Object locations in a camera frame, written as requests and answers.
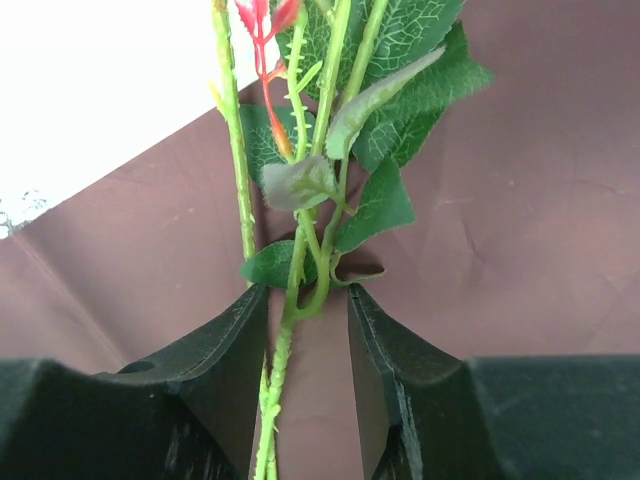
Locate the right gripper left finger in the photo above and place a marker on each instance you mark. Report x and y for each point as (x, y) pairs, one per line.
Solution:
(187, 411)

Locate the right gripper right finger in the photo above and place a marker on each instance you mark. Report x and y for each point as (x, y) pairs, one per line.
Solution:
(424, 414)

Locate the red paper bouquet wrap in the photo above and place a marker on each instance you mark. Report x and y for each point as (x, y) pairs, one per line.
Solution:
(118, 173)

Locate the pink artificial flowers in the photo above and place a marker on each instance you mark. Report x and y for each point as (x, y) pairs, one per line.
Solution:
(325, 103)

